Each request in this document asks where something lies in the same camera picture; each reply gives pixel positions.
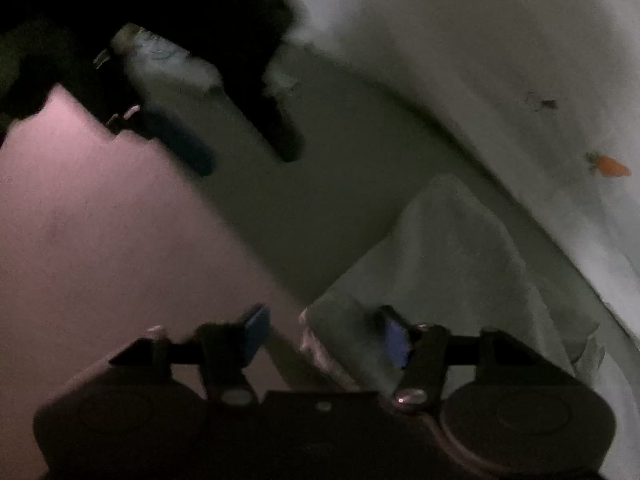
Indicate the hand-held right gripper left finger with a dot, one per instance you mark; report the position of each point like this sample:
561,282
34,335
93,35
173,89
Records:
254,332

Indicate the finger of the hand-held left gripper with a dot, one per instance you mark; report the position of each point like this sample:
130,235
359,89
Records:
192,152
280,130

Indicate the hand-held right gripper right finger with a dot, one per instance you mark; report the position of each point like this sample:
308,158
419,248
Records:
397,345

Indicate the grey-white cloth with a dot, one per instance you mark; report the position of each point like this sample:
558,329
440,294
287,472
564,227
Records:
450,260

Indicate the white printed blanket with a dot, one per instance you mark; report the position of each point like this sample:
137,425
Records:
475,35

